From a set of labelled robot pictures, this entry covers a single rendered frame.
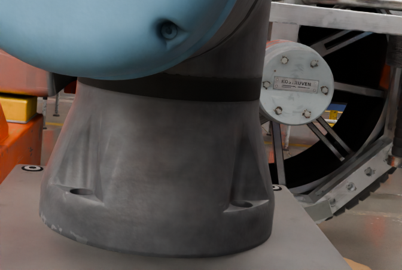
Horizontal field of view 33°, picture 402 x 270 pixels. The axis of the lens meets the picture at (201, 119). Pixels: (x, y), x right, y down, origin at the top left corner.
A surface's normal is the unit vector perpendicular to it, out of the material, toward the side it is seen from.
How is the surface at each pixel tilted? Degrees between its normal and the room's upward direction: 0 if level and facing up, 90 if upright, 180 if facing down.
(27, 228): 0
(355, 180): 90
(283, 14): 90
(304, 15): 90
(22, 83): 90
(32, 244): 0
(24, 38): 114
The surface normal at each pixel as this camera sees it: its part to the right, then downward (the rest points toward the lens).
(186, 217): 0.29, -0.13
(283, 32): 0.06, 0.16
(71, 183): -0.15, 0.14
